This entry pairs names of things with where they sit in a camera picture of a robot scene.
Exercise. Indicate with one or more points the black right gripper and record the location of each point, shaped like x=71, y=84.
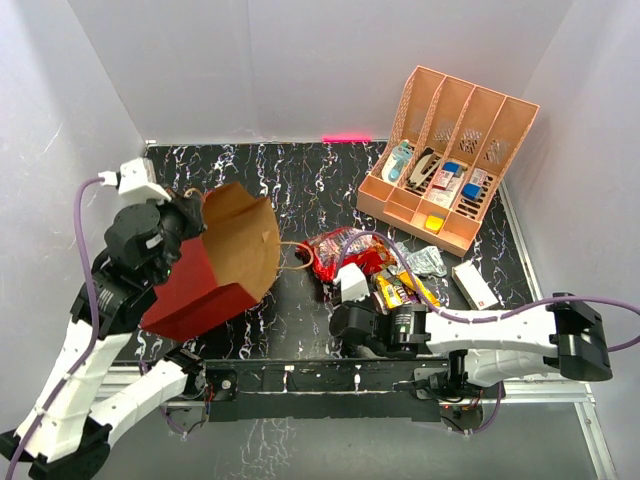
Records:
x=366, y=301

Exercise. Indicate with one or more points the pink desk organizer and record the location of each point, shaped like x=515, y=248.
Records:
x=463, y=122

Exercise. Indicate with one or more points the aluminium frame rail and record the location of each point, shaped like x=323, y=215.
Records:
x=547, y=389

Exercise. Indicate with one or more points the yellow sponge block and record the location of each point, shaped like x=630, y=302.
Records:
x=434, y=223

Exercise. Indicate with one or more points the silver white snack packet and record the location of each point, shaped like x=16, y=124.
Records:
x=424, y=262

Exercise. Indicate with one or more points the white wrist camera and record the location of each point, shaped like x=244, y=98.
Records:
x=352, y=283
x=136, y=182

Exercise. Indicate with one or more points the red white small box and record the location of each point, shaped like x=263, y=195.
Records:
x=444, y=176

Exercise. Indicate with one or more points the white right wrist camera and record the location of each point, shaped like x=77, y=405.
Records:
x=352, y=283

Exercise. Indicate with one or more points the blue small box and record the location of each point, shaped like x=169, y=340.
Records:
x=472, y=192

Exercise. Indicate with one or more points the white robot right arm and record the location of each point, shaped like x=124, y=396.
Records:
x=563, y=334

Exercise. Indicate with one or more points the yellow candy packet front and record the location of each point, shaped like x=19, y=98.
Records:
x=416, y=286

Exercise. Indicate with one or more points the red large candy bag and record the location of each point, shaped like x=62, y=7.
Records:
x=328, y=252

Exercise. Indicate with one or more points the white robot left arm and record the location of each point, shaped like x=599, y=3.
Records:
x=68, y=434

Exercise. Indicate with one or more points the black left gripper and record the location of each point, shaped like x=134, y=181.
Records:
x=191, y=208

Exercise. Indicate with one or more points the pink tape strip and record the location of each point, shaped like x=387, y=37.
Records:
x=348, y=137

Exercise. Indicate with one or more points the blue eraser block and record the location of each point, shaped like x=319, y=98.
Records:
x=454, y=168

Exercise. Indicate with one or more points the blue white stapler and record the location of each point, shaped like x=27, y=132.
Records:
x=398, y=159

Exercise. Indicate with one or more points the red brown paper bag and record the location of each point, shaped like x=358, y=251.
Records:
x=222, y=273

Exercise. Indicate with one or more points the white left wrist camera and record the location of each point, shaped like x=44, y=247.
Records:
x=136, y=182

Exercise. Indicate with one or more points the purple candy packet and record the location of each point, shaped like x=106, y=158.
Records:
x=390, y=293

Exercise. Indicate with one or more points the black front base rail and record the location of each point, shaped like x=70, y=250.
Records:
x=233, y=390

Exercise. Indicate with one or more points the black white stapler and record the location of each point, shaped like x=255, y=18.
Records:
x=426, y=165

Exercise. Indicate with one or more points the white cardboard box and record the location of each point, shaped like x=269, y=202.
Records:
x=474, y=288

